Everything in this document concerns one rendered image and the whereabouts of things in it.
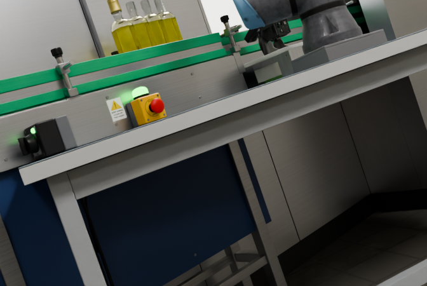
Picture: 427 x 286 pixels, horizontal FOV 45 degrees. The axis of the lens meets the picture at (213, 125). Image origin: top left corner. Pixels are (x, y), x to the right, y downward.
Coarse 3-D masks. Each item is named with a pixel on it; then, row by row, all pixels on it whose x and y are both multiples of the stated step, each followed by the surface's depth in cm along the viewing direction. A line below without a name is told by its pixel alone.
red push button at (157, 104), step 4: (152, 100) 135; (156, 100) 135; (160, 100) 136; (152, 104) 134; (156, 104) 135; (160, 104) 136; (152, 108) 134; (156, 108) 135; (160, 108) 135; (156, 112) 135; (160, 112) 136
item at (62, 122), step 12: (48, 120) 118; (60, 120) 120; (36, 132) 117; (48, 132) 118; (60, 132) 120; (72, 132) 122; (48, 144) 117; (60, 144) 119; (72, 144) 121; (36, 156) 121; (48, 156) 120
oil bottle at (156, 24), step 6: (150, 18) 167; (156, 18) 168; (150, 24) 166; (156, 24) 168; (162, 24) 169; (156, 30) 167; (162, 30) 169; (156, 36) 167; (162, 36) 168; (156, 42) 167; (162, 42) 168; (168, 42) 169
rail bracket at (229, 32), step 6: (222, 18) 169; (228, 18) 169; (228, 24) 169; (240, 24) 166; (228, 30) 168; (234, 30) 167; (222, 36) 172; (228, 36) 170; (234, 42) 170; (234, 48) 169
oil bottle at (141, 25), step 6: (132, 18) 164; (138, 18) 164; (144, 18) 165; (138, 24) 163; (144, 24) 165; (138, 30) 163; (144, 30) 164; (150, 30) 166; (138, 36) 163; (144, 36) 164; (150, 36) 165; (144, 42) 163; (150, 42) 165
